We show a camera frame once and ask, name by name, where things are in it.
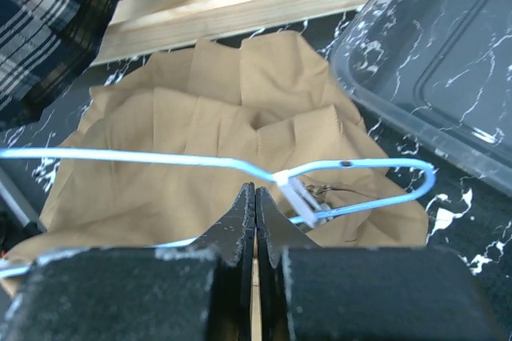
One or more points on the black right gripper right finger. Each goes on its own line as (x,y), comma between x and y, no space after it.
(308,292)

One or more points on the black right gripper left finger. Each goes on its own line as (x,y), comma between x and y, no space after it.
(198,292)

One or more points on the blue wire hanger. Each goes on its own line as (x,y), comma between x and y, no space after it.
(309,212)

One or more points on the tan brown garment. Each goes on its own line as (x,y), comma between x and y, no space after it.
(272,102)

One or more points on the navy plaid skirt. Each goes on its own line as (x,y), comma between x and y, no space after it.
(45,46)

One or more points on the grey plastic bin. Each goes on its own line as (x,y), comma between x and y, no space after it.
(439,70)

